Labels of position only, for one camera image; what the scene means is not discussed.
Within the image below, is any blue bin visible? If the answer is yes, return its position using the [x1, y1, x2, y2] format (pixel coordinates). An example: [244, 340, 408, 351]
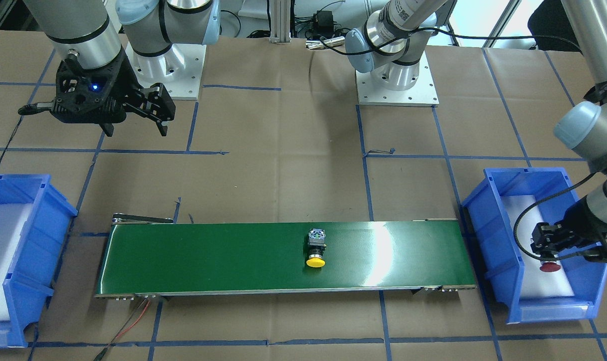
[461, 167, 607, 324]
[0, 174, 77, 348]

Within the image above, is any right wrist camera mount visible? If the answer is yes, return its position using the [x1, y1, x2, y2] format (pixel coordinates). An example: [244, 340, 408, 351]
[18, 55, 118, 123]

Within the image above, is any black braided cable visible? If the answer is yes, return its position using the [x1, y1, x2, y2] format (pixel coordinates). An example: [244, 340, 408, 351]
[514, 170, 600, 261]

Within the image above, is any black power adapter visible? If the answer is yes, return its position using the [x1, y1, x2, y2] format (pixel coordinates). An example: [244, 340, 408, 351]
[314, 10, 334, 31]

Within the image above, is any yellow mushroom push button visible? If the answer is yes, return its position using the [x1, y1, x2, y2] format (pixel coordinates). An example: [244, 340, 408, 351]
[305, 229, 327, 269]

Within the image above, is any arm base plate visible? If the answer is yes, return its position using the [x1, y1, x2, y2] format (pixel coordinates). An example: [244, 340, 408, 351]
[354, 52, 440, 107]
[125, 44, 207, 100]

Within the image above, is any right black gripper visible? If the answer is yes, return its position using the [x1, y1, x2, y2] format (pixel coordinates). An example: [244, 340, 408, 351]
[50, 50, 176, 137]

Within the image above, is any red mushroom push button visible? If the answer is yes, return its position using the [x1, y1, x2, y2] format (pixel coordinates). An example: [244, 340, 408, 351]
[539, 261, 562, 273]

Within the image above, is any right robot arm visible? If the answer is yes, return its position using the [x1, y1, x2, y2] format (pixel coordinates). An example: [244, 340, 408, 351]
[19, 1, 221, 137]

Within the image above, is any red black wire pair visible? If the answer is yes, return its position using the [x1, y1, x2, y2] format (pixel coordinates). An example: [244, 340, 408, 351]
[94, 298, 153, 361]

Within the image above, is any aluminium profile post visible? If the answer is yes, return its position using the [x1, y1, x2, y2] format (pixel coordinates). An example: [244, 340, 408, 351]
[267, 1, 295, 44]

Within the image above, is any green conveyor belt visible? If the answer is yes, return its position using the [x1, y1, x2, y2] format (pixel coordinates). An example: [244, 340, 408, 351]
[95, 220, 477, 299]

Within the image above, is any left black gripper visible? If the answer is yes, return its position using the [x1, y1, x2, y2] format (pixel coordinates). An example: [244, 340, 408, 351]
[531, 198, 607, 263]

